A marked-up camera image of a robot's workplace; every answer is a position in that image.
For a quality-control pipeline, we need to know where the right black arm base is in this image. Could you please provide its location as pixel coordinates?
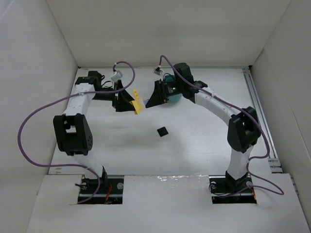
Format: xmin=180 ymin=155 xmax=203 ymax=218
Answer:
xmin=208 ymin=176 xmax=257 ymax=204

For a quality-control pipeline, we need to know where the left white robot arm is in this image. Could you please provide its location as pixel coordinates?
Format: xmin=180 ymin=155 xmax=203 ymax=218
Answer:
xmin=53 ymin=71 xmax=135 ymax=188

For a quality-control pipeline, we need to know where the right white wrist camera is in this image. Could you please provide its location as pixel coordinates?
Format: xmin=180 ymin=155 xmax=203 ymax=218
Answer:
xmin=153 ymin=66 xmax=163 ymax=76

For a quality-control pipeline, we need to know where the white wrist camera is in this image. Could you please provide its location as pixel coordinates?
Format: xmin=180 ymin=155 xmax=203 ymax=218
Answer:
xmin=110 ymin=70 xmax=123 ymax=83
xmin=153 ymin=66 xmax=163 ymax=76

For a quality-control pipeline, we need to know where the teal round divided container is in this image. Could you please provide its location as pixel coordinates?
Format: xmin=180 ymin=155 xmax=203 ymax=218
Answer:
xmin=162 ymin=75 xmax=182 ymax=103

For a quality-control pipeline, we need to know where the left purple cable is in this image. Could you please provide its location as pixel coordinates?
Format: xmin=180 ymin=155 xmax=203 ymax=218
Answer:
xmin=17 ymin=61 xmax=136 ymax=204

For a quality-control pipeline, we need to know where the black flat lego plate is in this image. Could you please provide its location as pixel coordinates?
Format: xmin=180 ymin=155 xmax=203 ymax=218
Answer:
xmin=157 ymin=127 xmax=169 ymax=137

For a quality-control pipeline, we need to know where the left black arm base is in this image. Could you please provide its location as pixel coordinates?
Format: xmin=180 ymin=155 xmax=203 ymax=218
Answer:
xmin=75 ymin=175 xmax=124 ymax=205

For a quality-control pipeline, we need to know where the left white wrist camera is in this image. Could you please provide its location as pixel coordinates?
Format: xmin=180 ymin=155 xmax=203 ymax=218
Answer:
xmin=110 ymin=70 xmax=123 ymax=83

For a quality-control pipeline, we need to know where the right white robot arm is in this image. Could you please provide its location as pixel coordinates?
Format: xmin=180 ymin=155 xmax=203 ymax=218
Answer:
xmin=145 ymin=63 xmax=261 ymax=193

